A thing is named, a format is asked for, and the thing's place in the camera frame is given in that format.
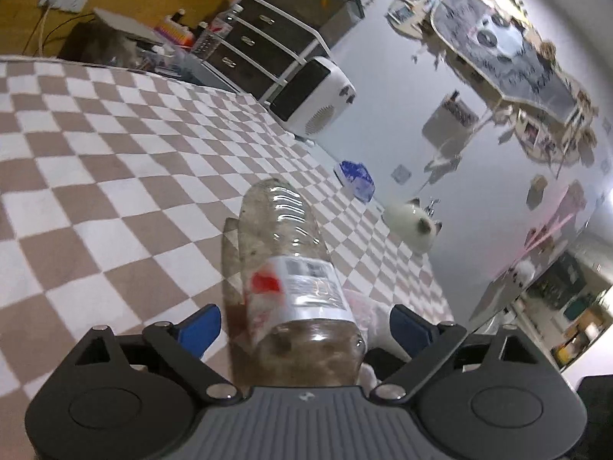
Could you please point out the white cat-shaped container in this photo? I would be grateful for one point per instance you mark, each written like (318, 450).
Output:
(414, 224)

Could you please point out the clear plastic bottle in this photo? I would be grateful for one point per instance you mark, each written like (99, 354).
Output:
(299, 330)

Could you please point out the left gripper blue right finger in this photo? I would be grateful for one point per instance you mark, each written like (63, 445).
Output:
(410, 331)

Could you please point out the wall photo collage board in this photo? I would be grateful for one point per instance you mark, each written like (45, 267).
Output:
(493, 46)

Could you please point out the black drawer unit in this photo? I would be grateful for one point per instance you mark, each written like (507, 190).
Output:
(264, 50)

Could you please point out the blue white small box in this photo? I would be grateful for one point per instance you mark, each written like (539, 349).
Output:
(357, 179)

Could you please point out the crumpled white tissue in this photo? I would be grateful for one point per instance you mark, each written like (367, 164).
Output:
(384, 355)

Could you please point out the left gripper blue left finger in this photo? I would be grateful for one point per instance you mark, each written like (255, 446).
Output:
(200, 330)

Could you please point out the checkered brown white tablecloth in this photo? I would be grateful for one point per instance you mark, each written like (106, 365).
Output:
(120, 193)

